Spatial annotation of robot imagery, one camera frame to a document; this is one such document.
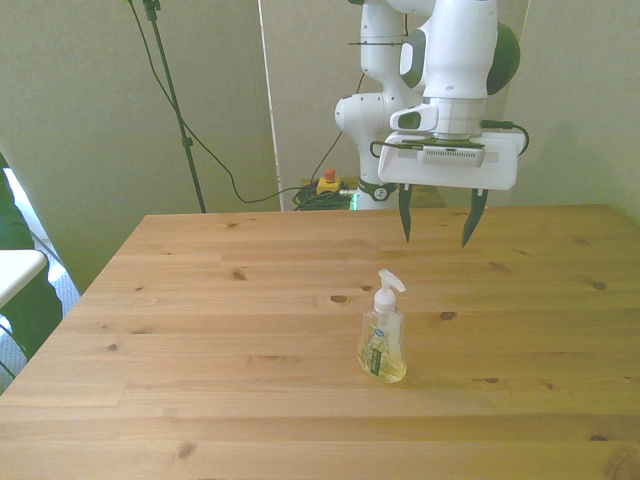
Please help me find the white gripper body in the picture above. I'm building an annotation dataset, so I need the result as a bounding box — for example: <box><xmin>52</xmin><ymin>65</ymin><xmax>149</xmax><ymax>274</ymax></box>
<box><xmin>376</xmin><ymin>130</ymin><xmax>520</xmax><ymax>192</ymax></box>

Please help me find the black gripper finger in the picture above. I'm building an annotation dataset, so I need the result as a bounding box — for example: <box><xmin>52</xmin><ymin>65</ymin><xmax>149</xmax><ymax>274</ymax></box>
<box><xmin>397</xmin><ymin>183</ymin><xmax>415</xmax><ymax>245</ymax></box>
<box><xmin>460</xmin><ymin>187</ymin><xmax>489</xmax><ymax>250</ymax></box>

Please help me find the clear hand sanitizer pump bottle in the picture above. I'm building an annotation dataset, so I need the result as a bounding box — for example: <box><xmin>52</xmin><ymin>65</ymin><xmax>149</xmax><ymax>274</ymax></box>
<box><xmin>356</xmin><ymin>268</ymin><xmax>408</xmax><ymax>385</ymax></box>

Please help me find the yellow emergency stop button box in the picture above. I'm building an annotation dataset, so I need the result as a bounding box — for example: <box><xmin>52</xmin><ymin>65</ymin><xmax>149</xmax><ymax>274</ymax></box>
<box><xmin>316</xmin><ymin>168</ymin><xmax>343</xmax><ymax>197</ymax></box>

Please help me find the white vertical panel edge strip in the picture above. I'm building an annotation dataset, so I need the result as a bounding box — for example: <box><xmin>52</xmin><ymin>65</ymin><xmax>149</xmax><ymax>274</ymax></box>
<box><xmin>256</xmin><ymin>0</ymin><xmax>287</xmax><ymax>212</ymax></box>

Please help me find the white side table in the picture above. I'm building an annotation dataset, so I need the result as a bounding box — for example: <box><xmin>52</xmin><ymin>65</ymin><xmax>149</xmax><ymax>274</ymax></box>
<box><xmin>0</xmin><ymin>248</ymin><xmax>49</xmax><ymax>309</ymax></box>

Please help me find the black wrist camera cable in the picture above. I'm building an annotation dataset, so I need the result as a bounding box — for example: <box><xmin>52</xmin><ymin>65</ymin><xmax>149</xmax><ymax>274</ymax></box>
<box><xmin>369</xmin><ymin>119</ymin><xmax>531</xmax><ymax>157</ymax></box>

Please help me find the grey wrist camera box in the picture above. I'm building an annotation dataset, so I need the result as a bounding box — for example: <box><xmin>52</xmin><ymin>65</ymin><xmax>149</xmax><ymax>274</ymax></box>
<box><xmin>416</xmin><ymin>142</ymin><xmax>487</xmax><ymax>169</ymax></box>

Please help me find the coiled black cable bundle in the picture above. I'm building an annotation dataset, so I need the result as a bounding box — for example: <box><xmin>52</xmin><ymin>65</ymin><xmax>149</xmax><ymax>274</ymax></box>
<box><xmin>291</xmin><ymin>184</ymin><xmax>355</xmax><ymax>212</ymax></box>

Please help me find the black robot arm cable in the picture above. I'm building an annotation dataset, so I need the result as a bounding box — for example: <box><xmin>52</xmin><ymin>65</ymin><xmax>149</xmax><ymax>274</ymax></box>
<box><xmin>315</xmin><ymin>73</ymin><xmax>367</xmax><ymax>184</ymax></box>

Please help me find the black hanging cable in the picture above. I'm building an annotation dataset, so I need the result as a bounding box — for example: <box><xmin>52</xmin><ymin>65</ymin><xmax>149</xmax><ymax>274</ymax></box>
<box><xmin>123</xmin><ymin>0</ymin><xmax>321</xmax><ymax>205</ymax></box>

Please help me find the black camera stand pole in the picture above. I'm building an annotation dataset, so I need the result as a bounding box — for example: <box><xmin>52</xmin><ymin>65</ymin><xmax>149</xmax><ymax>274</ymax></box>
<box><xmin>141</xmin><ymin>0</ymin><xmax>209</xmax><ymax>214</ymax></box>

